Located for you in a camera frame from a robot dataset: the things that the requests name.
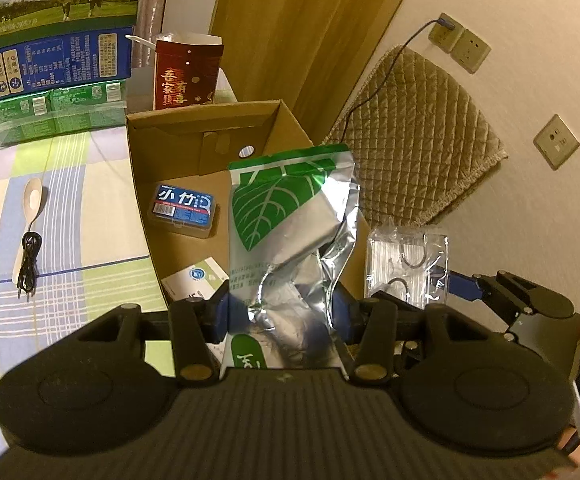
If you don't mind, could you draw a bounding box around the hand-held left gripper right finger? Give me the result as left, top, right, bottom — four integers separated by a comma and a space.
333, 291, 471, 384

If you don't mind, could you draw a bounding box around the checked cloth covered desktop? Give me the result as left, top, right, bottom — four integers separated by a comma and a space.
0, 125, 173, 411

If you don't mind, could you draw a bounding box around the single wall socket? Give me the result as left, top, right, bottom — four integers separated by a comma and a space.
534, 114, 580, 171

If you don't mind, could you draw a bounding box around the black audio cable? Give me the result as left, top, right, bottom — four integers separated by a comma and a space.
14, 232, 44, 302

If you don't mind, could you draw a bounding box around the wooden spoon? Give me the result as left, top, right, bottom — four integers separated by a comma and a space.
12, 178, 49, 292

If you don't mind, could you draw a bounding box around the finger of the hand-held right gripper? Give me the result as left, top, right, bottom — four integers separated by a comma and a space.
372, 289, 427, 312
447, 267, 576, 319

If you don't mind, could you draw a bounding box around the wooden door panel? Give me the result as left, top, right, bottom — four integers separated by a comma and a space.
209, 0, 427, 137

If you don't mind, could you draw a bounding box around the white medicine box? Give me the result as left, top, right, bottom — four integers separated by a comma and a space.
161, 256, 231, 361

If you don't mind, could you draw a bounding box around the silver foil bag green leaf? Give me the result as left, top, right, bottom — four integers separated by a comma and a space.
222, 143, 361, 372

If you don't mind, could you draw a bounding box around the dark charger cable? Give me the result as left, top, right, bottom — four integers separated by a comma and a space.
340, 15, 458, 147

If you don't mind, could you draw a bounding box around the cardboard box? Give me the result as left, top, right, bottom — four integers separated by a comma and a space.
125, 99, 371, 312

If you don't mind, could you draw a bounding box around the small blue label plastic box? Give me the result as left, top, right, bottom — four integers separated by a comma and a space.
148, 182, 219, 240

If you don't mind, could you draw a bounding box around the double wall socket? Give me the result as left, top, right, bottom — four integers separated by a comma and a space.
430, 12, 492, 74

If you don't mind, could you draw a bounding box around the brown curtain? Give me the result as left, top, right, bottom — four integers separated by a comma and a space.
137, 0, 177, 52

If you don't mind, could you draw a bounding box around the dark red paper box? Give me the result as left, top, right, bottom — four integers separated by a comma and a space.
152, 30, 225, 112

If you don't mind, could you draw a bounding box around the clear plastic mask pack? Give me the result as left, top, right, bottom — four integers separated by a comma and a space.
367, 225, 452, 312

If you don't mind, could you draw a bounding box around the green drink carton pack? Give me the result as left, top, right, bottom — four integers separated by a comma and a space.
0, 80, 129, 152

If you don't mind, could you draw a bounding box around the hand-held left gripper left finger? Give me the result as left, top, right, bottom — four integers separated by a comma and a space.
77, 287, 231, 387

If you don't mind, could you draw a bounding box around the blue milk carton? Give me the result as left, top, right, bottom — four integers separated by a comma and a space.
0, 25, 137, 107

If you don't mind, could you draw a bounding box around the beige quilted chair cushion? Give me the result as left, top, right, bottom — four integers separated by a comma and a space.
322, 45, 510, 229

